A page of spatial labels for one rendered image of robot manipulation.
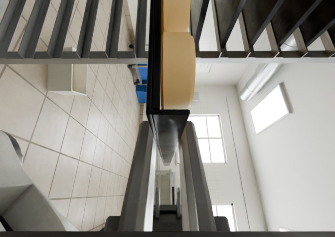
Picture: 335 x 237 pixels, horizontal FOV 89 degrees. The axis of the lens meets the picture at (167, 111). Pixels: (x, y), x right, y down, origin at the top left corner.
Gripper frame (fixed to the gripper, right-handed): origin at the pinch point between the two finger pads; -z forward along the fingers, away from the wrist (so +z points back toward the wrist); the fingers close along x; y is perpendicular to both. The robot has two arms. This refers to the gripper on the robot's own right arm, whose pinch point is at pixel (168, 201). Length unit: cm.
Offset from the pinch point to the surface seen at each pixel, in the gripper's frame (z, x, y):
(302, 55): -36, 44, -21
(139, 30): -45, -10, -27
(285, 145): 92, 222, -265
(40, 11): -53, -46, -32
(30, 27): -46, -46, -26
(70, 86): -25, -63, -77
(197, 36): -40.3, 8.5, -15.7
